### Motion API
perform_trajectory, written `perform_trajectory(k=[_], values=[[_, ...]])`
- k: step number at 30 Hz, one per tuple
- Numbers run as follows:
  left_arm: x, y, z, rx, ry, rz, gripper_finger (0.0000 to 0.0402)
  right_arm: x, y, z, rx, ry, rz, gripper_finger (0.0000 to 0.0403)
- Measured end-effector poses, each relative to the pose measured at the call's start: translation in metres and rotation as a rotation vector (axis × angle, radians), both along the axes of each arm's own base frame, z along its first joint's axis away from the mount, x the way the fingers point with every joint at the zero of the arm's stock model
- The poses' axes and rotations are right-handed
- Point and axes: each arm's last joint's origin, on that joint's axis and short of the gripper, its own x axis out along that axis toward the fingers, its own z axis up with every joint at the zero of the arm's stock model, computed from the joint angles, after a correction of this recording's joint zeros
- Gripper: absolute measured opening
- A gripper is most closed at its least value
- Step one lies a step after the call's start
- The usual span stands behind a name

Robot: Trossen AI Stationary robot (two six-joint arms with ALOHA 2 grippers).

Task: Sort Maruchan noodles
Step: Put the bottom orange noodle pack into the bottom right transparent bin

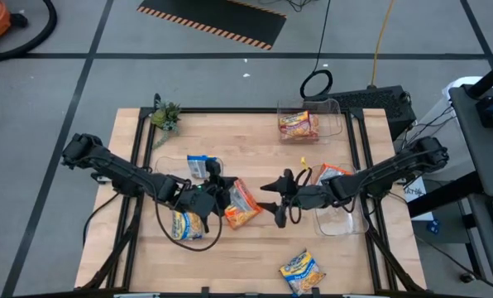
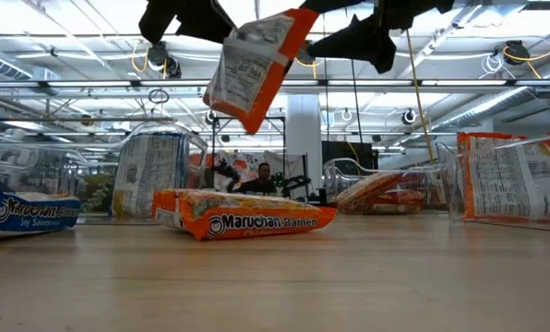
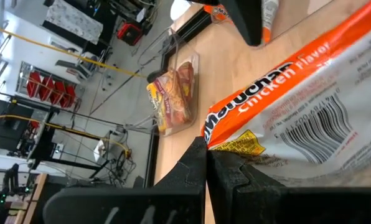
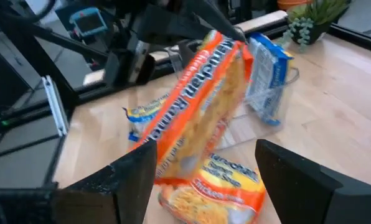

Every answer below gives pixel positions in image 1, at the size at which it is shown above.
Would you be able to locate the black computer case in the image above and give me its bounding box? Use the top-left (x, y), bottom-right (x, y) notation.
top-left (304, 84), bottom-right (418, 142)

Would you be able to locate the small green succulent plant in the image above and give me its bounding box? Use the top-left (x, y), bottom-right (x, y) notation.
top-left (151, 101), bottom-right (182, 148)

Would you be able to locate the grey equipment cart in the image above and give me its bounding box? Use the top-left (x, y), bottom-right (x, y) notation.
top-left (448, 55), bottom-right (493, 291)

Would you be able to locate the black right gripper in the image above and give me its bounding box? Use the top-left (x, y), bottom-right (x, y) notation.
top-left (256, 168), bottom-right (342, 229)

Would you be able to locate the blue Maruchan noodle packet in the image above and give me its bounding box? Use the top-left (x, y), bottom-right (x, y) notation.
top-left (170, 209), bottom-right (206, 242)
top-left (279, 248), bottom-right (327, 297)
top-left (186, 154), bottom-right (218, 180)

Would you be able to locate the black floor cable with plug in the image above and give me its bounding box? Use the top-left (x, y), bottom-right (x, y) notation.
top-left (411, 235), bottom-right (493, 297)

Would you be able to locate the black hazard-striped floor mat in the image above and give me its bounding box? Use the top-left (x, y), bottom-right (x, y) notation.
top-left (137, 0), bottom-right (288, 51)

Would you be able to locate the black aluminium table frame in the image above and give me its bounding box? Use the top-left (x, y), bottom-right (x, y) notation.
top-left (74, 106), bottom-right (429, 298)

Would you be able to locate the black base cable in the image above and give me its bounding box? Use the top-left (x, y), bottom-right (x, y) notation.
top-left (82, 190), bottom-right (122, 248)

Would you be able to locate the orange Maruchan noodle packet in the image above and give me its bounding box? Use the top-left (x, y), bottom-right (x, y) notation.
top-left (223, 178), bottom-right (264, 231)
top-left (314, 162), bottom-right (355, 186)

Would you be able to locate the black looped floor cable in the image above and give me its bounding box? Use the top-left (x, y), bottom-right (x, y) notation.
top-left (299, 0), bottom-right (334, 100)

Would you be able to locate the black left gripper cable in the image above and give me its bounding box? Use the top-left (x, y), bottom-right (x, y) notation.
top-left (153, 194), bottom-right (224, 252)

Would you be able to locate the white paper label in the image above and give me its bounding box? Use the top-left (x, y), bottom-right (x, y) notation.
top-left (402, 178), bottom-right (436, 223)

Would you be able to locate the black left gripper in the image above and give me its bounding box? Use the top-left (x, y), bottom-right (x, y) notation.
top-left (171, 159), bottom-right (239, 233)

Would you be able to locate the white round object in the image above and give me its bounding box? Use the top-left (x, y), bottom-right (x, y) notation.
top-left (442, 75), bottom-right (493, 104)

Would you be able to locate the yellow floor cable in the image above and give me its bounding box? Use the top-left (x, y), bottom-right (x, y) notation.
top-left (371, 0), bottom-right (397, 87)

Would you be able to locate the black vacuum hose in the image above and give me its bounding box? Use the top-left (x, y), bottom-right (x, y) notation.
top-left (0, 0), bottom-right (59, 63)

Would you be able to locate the clear plastic bin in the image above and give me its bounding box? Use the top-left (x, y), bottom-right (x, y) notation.
top-left (311, 163), bottom-right (371, 238)
top-left (154, 155), bottom-right (225, 195)
top-left (276, 98), bottom-right (343, 144)

